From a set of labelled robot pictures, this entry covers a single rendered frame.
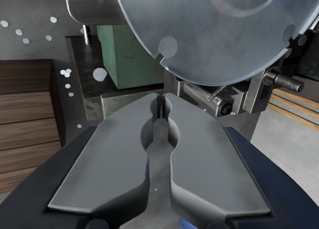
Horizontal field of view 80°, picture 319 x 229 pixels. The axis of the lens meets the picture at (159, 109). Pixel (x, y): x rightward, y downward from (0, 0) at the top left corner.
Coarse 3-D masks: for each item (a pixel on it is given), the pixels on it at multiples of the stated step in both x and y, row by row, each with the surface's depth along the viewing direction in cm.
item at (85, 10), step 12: (72, 0) 15; (84, 0) 15; (96, 0) 15; (108, 0) 16; (72, 12) 15; (84, 12) 15; (96, 12) 16; (108, 12) 16; (120, 12) 16; (84, 24) 16; (96, 24) 16; (108, 24) 16; (120, 24) 17
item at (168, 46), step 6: (168, 36) 19; (162, 42) 19; (168, 42) 19; (174, 42) 20; (162, 48) 19; (168, 48) 20; (174, 48) 20; (162, 54) 20; (168, 54) 20; (174, 54) 20
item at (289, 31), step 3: (291, 24) 25; (288, 27) 25; (291, 27) 25; (294, 27) 26; (285, 30) 25; (288, 30) 25; (291, 30) 26; (294, 30) 26; (285, 33) 25; (288, 33) 26; (291, 33) 26; (282, 36) 26; (285, 36) 26; (288, 36) 26; (285, 39) 26; (288, 39) 26
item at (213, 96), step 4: (220, 88) 25; (224, 88) 25; (228, 88) 25; (232, 88) 26; (216, 92) 25; (220, 92) 25; (224, 92) 25; (228, 92) 26; (232, 92) 26; (236, 92) 26; (212, 96) 25; (216, 96) 25; (220, 96) 25; (224, 96) 26
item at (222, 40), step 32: (128, 0) 16; (160, 0) 17; (192, 0) 18; (224, 0) 19; (256, 0) 20; (288, 0) 23; (160, 32) 18; (192, 32) 20; (224, 32) 21; (256, 32) 23; (160, 64) 20; (192, 64) 22; (224, 64) 24; (256, 64) 26
